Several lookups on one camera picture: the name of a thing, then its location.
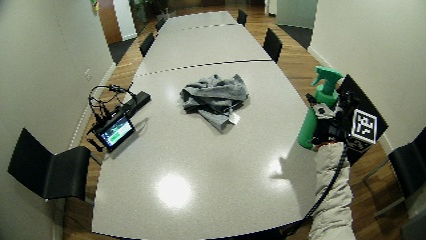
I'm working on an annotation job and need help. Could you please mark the grey cloth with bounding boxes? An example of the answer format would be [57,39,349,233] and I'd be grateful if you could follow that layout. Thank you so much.
[178,73,250,135]

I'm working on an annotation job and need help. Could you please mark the brown wooden door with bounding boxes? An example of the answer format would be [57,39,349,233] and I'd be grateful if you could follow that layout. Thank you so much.
[96,0,124,45]

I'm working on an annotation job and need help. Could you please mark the white marker cube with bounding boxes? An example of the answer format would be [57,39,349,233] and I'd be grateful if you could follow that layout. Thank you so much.
[349,108,379,146]

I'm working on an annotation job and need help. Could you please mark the white cloth tag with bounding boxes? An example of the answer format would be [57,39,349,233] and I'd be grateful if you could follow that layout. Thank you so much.
[228,112,242,126]

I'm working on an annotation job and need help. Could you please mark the black camera bar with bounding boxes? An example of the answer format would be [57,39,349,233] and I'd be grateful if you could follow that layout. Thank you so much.
[122,91,153,115]

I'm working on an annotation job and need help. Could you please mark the black looped cables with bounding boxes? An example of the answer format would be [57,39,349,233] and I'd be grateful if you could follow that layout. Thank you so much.
[87,84,140,125]

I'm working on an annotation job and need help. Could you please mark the green spray bottle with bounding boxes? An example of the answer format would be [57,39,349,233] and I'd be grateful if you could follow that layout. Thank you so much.
[297,65,346,150]

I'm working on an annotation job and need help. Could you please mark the black glove cable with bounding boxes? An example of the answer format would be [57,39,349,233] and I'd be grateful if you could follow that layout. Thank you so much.
[278,142,350,236]

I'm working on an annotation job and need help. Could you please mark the black tablet screen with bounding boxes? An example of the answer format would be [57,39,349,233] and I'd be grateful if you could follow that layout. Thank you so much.
[95,114,137,153]

